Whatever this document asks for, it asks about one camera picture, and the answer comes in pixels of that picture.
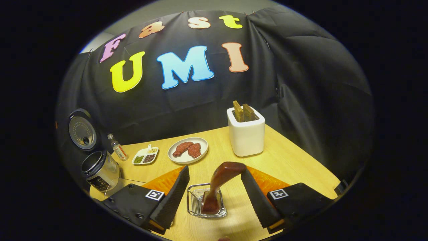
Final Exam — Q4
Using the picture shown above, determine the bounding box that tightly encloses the metal wire basket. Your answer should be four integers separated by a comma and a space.
187, 183, 227, 219

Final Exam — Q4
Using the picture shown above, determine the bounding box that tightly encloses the dark grey rice cooker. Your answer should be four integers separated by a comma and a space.
69, 108, 121, 193

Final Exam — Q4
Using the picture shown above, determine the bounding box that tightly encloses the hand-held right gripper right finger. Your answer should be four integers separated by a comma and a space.
241, 166, 335, 234

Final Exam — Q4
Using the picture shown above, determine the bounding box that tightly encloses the brown wooden spoon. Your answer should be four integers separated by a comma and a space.
201, 162, 247, 215

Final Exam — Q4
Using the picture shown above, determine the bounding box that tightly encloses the red meat slice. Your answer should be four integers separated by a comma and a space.
172, 142, 194, 157
187, 143, 202, 158

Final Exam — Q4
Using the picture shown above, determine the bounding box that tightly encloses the white divided bean dish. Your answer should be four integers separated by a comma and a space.
132, 144, 159, 165

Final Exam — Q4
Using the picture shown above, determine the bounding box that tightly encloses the round white plate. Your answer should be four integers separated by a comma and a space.
168, 137, 209, 165

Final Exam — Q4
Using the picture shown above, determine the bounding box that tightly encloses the small clear glass bottle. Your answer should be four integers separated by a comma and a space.
107, 134, 129, 161

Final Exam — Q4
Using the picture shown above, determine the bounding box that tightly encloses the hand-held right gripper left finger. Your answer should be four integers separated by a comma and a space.
101, 165, 190, 234

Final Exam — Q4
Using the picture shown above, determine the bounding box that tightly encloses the black backdrop cloth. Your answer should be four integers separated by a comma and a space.
55, 5, 373, 188

